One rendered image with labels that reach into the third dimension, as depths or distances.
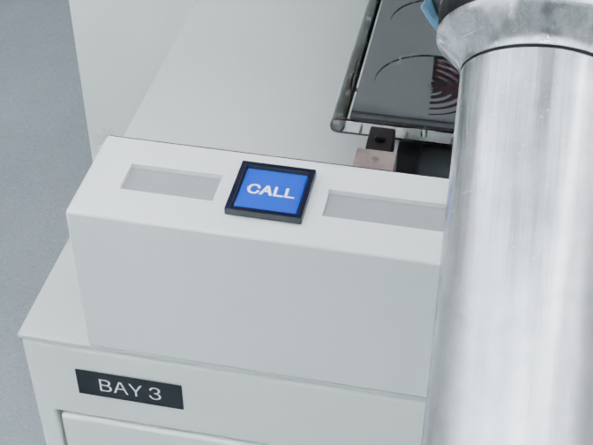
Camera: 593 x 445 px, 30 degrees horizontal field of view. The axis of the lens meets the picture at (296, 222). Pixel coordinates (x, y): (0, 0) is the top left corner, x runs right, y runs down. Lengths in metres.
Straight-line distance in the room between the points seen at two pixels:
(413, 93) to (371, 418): 0.31
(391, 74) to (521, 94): 0.48
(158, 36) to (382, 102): 0.53
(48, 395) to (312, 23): 0.54
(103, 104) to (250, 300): 0.79
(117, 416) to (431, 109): 0.38
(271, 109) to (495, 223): 0.60
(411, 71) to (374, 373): 0.33
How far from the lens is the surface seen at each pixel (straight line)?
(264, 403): 0.89
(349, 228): 0.77
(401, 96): 1.01
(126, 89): 1.53
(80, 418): 0.97
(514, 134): 0.56
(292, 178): 0.81
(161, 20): 1.45
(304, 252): 0.77
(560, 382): 0.54
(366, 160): 0.92
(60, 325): 0.92
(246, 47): 1.23
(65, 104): 2.62
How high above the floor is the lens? 1.47
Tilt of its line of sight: 41 degrees down
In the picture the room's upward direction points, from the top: straight up
